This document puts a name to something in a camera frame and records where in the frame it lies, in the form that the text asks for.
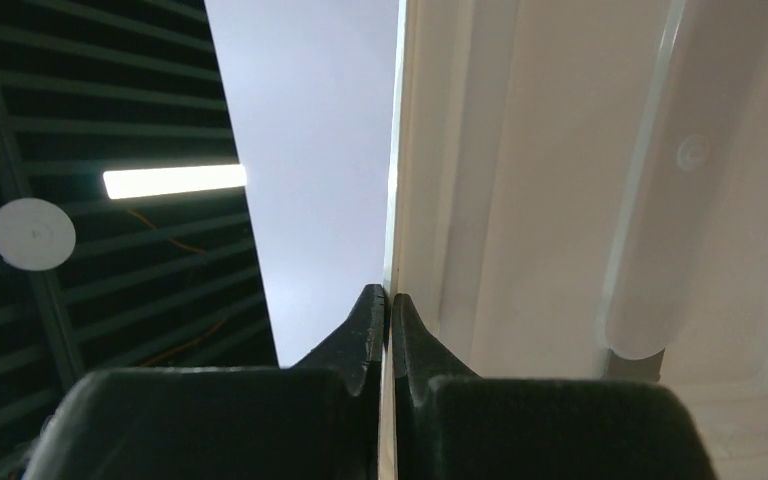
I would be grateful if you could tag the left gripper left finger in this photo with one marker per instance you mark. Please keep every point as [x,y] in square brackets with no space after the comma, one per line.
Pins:
[318,419]

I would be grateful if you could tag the ceiling light bar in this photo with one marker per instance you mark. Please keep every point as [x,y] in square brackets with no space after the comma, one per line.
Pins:
[139,183]

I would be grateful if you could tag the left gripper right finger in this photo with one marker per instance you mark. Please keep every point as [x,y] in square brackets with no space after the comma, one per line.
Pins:
[453,424]

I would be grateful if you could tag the round white ceiling disc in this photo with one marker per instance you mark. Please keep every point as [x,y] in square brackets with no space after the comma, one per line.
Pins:
[35,235]

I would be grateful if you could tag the white plastic lid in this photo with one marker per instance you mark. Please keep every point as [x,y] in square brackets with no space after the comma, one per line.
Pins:
[579,189]

